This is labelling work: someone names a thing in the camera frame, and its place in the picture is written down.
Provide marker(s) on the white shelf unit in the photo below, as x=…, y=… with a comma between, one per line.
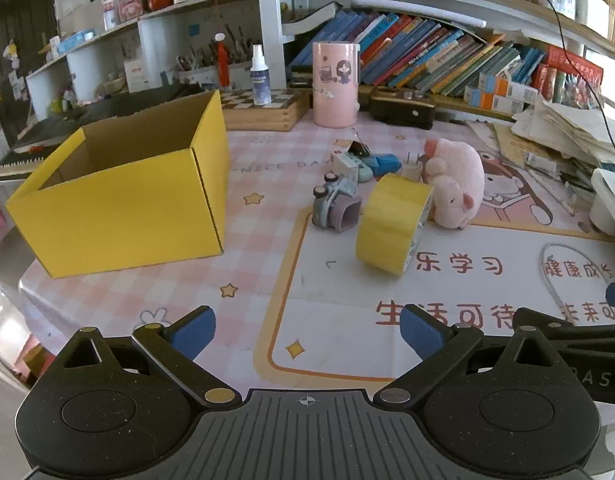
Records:
x=157, y=35

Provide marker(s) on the stack of white orange boxes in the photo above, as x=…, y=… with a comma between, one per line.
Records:
x=502, y=95

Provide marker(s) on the white blue bottle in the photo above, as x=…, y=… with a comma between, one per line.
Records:
x=110, y=7

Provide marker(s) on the white spray bottle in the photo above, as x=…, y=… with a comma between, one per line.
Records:
x=260, y=80

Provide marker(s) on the black case with knobs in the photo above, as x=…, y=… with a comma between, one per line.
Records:
x=402, y=112

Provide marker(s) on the yellow cardboard box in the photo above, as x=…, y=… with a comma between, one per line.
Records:
x=127, y=210

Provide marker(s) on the black electric keyboard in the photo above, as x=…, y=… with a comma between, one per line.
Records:
x=102, y=105

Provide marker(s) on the red printed box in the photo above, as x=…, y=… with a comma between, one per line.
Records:
x=572, y=72

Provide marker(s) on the dark door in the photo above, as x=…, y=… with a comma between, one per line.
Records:
x=17, y=0

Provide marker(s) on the white pen holder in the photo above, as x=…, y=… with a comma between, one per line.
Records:
x=237, y=72

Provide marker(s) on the blue plastic toy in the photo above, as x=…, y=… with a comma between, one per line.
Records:
x=386, y=164

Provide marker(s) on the pink cylinder container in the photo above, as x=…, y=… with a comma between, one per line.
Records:
x=335, y=90

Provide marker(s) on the blue grey toy car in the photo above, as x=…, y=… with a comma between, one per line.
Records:
x=332, y=205

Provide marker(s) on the row of books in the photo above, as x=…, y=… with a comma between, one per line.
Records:
x=427, y=55

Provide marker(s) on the pile of papers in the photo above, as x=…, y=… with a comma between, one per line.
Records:
x=562, y=130

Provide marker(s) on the red white tube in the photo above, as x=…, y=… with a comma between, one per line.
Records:
x=221, y=60

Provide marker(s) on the small white box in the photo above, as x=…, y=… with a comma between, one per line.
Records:
x=343, y=164

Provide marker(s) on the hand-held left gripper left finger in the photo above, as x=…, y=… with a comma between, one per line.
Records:
x=192, y=332

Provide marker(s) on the pink printed box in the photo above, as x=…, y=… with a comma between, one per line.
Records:
x=132, y=7

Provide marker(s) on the wooden chessboard box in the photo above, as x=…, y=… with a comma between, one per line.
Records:
x=257, y=115

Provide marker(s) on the white box red label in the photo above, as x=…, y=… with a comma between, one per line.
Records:
x=136, y=75

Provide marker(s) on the pink checked desktop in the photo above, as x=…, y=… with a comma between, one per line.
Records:
x=267, y=170

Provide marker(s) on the pink plush pig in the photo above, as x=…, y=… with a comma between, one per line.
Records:
x=457, y=180

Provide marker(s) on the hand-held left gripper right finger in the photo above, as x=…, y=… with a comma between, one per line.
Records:
x=420, y=332

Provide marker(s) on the small white cup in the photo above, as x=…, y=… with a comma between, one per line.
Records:
x=413, y=170

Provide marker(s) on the blue tissue pack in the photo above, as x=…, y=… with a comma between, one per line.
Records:
x=74, y=41

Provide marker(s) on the yellow tape roll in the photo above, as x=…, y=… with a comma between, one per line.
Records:
x=387, y=220

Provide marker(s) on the white device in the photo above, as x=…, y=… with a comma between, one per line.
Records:
x=610, y=200

